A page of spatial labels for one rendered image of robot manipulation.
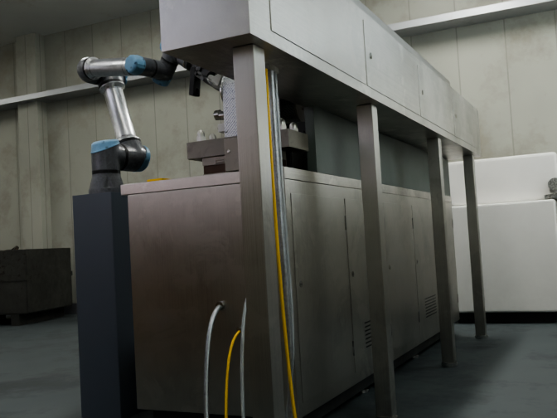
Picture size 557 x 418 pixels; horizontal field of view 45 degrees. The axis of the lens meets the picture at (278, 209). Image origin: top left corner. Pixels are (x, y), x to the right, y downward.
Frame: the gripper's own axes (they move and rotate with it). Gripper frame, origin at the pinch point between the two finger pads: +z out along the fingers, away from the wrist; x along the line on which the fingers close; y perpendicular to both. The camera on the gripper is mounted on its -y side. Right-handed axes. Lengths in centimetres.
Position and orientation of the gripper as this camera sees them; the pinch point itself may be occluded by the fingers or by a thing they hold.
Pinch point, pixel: (222, 91)
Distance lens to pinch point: 269.6
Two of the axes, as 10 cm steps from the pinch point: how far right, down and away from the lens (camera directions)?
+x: 4.4, 0.2, 9.0
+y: 5.3, -8.1, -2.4
